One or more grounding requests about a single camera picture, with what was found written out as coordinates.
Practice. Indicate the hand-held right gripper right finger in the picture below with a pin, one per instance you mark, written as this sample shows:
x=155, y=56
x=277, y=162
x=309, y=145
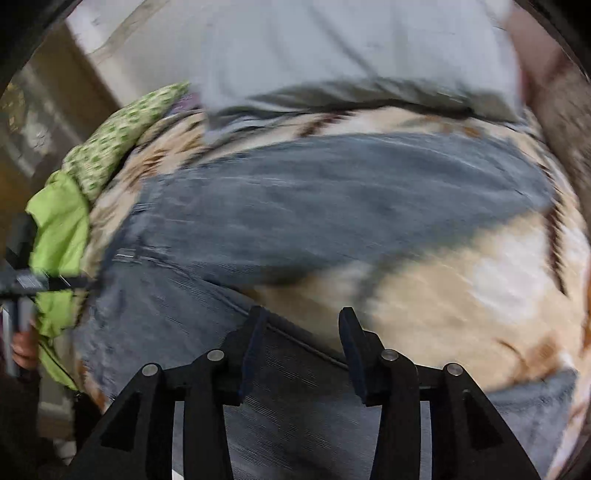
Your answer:
x=353, y=360

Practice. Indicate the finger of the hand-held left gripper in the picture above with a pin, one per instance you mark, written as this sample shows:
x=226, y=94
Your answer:
x=69, y=281

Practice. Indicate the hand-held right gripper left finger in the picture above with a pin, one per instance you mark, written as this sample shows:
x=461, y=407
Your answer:
x=254, y=350

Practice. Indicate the blue denim pants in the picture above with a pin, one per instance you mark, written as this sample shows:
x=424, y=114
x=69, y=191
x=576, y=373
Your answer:
x=300, y=207

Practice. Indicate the person's left hand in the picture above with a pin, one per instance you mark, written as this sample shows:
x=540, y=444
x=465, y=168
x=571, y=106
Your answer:
x=25, y=346

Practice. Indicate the lime green cloth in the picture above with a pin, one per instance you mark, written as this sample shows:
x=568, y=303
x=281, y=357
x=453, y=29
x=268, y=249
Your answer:
x=60, y=221

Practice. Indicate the leaf print beige blanket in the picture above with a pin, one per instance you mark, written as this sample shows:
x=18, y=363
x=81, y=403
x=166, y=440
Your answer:
x=461, y=300

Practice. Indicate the green patterned pillow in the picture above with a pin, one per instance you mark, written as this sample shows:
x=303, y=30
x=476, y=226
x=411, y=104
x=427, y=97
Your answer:
x=115, y=138

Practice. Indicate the purple cloth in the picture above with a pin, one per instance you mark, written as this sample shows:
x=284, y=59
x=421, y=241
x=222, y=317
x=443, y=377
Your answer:
x=187, y=104

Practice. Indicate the grey pillow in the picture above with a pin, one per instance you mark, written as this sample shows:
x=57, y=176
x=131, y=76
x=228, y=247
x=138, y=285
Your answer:
x=346, y=46

